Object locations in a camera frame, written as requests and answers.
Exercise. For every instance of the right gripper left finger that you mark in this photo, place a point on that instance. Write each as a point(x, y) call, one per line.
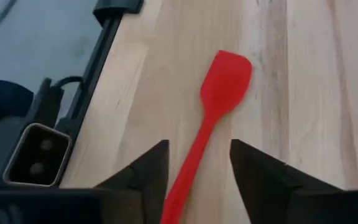
point(148, 180)

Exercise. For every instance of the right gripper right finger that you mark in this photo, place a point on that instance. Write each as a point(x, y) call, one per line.
point(259, 186)

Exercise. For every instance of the red silicone spatula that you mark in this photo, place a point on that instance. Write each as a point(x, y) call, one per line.
point(225, 81)

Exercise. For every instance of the small silver depth camera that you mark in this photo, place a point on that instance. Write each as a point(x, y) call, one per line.
point(37, 155)

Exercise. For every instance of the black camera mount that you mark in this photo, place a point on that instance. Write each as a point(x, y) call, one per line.
point(47, 99)

